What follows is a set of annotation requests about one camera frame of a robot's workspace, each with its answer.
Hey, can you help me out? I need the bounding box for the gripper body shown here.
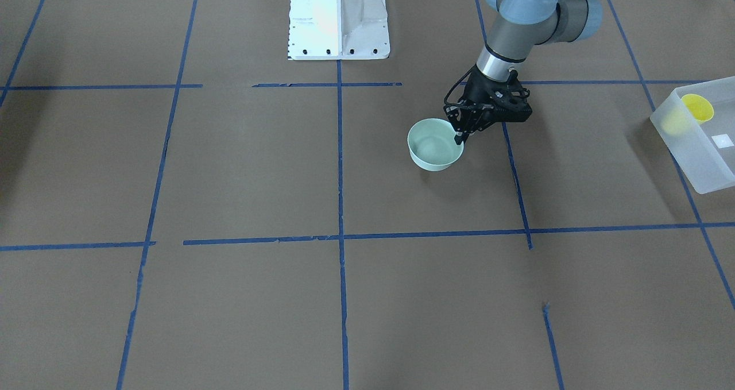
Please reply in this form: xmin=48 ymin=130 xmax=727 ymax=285
xmin=443 ymin=65 xmax=497 ymax=134

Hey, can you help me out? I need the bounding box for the mint green bowl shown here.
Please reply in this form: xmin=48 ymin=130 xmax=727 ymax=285
xmin=407 ymin=118 xmax=464 ymax=172

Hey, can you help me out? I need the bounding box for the yellow plastic cup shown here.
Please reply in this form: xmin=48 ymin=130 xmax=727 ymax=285
xmin=660 ymin=94 xmax=714 ymax=136

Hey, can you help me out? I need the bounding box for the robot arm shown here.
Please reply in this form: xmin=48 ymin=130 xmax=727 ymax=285
xmin=443 ymin=0 xmax=603 ymax=145

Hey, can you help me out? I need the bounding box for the clear plastic bin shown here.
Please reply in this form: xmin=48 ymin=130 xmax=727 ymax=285
xmin=650 ymin=76 xmax=734 ymax=194

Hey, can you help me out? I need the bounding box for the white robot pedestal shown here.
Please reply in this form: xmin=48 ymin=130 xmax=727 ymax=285
xmin=287 ymin=0 xmax=391 ymax=61

